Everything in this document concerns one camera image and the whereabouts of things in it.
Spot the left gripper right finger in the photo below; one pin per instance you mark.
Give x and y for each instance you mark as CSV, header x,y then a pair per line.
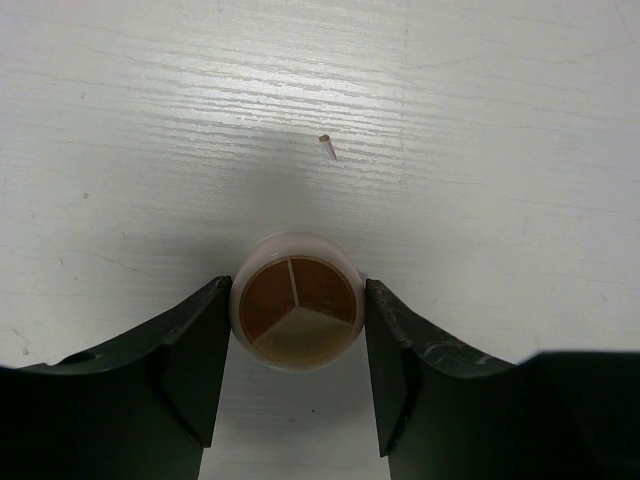
x,y
446,410

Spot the small clear plastic fragment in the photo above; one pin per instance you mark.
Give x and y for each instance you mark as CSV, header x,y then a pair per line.
x,y
326,142

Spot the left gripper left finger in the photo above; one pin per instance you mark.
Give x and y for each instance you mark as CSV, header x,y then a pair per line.
x,y
142,405

